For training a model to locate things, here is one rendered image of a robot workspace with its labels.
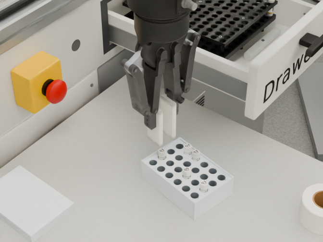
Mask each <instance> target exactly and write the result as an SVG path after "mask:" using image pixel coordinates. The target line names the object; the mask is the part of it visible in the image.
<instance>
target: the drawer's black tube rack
mask: <svg viewBox="0 0 323 242"><path fill-rule="evenodd" d="M263 2H266V0H197V2H196V4H197V5H198V6H197V8H196V9H195V10H194V11H193V10H192V11H191V12H190V13H189V28H190V29H192V30H194V31H195V32H197V33H199V34H200V35H201V37H200V40H199V43H198V45H197V47H198V48H201V49H203V50H206V51H208V52H211V53H213V54H215V55H218V56H220V57H222V58H225V59H227V60H228V59H229V58H230V57H232V56H233V55H234V54H235V53H236V52H238V51H239V50H240V49H243V47H244V46H245V45H246V44H247V43H248V42H249V41H251V40H252V39H253V38H254V37H255V36H256V35H257V34H258V33H260V32H263V31H264V28H266V27H267V26H268V25H269V24H270V23H272V22H273V21H274V20H275V19H276V14H274V13H273V15H272V16H268V15H267V13H266V14H265V15H263V16H262V17H261V18H260V19H258V20H257V21H256V22H255V23H254V24H252V25H251V26H250V27H249V28H248V29H246V30H245V31H244V32H243V33H241V34H240V35H239V36H238V37H236V38H235V39H234V40H233V41H232V42H230V43H229V44H228V45H227V46H226V47H223V46H220V45H218V44H216V43H215V41H216V40H217V39H218V38H220V37H222V35H223V34H224V33H226V32H227V31H228V30H229V29H231V28H232V27H233V26H234V25H236V24H237V23H238V22H239V21H241V20H242V19H245V17H246V16H247V15H248V14H249V13H251V12H252V11H253V10H254V9H256V8H257V7H258V6H260V5H261V4H262V3H263ZM254 5H255V6H254ZM124 16H125V17H127V18H129V19H132V20H134V12H133V11H130V12H129V13H127V14H126V15H124Z"/></svg>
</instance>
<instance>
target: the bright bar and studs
mask: <svg viewBox="0 0 323 242"><path fill-rule="evenodd" d="M280 34H281V29H280V28H277V27H274V28H273V29H272V30H271V31H269V32H268V33H267V34H266V35H265V36H263V37H262V38H261V39H260V40H259V41H258V42H256V43H255V44H254V45H253V46H252V47H251V48H249V49H248V50H247V51H246V52H245V53H244V58H245V59H247V60H249V61H250V60H251V59H253V58H254V57H255V56H256V55H257V54H258V53H259V52H261V51H262V50H263V49H264V48H265V47H266V46H267V45H269V44H270V43H271V42H272V41H273V40H274V39H275V38H277V37H278V36H279V35H280Z"/></svg>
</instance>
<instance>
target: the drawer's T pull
mask: <svg viewBox="0 0 323 242"><path fill-rule="evenodd" d="M299 44H300V45H302V46H305V47H307V48H308V49H307V50H306V52H305V54H306V56H308V57H313V56H314V55H315V54H316V53H317V52H318V51H319V50H320V49H321V48H322V47H323V34H322V35H321V36H320V37H318V36H316V35H313V34H310V33H306V34H305V35H304V36H303V37H302V38H301V39H300V40H299Z"/></svg>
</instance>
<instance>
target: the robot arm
mask: <svg viewBox="0 0 323 242"><path fill-rule="evenodd" d="M196 2H197V0H127V5H128V7H129V8H130V9H131V10H132V11H133V12H134V29H135V32H136V35H137V44H136V47H135V54H134V55H133V56H132V57H131V58H130V59H129V60H127V59H123V60H122V61H121V66H122V68H123V69H124V70H125V72H126V77H127V82H128V87H129V93H130V97H131V103H132V108H133V109H135V110H136V111H137V112H139V113H140V114H141V115H143V116H144V124H145V125H146V126H147V136H148V139H150V140H151V141H152V142H154V143H155V144H156V145H157V146H159V147H161V146H162V145H163V132H164V133H165V134H166V135H168V136H169V137H170V138H172V139H174V138H176V116H177V115H178V112H179V104H182V103H183V102H184V100H185V98H183V97H182V96H181V95H182V94H183V93H187V92H188V91H189V90H190V85H191V79H192V73H193V66H194V59H195V53H196V48H197V45H198V43H199V40H200V37H201V35H200V34H199V33H197V32H195V31H194V30H192V29H190V28H189V13H190V12H191V11H192V10H193V11H194V10H195V9H196V8H197V6H198V5H197V4H196ZM141 62H142V65H141ZM141 66H143V68H142V67H141ZM143 69H144V75H143V73H142V71H143ZM162 74H163V82H164V92H165V94H166V95H167V96H166V95H164V94H163V95H161V108H159V100H160V89H161V79H162ZM182 80H183V82H182Z"/></svg>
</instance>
